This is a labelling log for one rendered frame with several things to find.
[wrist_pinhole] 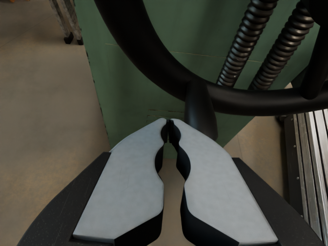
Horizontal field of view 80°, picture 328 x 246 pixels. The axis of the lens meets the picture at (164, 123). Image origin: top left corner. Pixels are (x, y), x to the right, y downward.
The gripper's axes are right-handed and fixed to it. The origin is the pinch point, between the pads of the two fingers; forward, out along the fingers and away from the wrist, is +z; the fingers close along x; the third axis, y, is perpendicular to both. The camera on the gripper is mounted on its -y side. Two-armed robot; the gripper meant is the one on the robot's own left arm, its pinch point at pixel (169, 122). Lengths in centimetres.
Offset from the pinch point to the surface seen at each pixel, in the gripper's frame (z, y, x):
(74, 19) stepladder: 108, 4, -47
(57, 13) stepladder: 104, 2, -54
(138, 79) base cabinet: 31.1, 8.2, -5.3
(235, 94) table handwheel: 7.3, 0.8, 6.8
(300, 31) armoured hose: 10.4, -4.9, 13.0
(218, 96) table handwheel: 6.7, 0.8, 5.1
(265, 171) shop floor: 56, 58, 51
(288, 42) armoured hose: 11.1, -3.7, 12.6
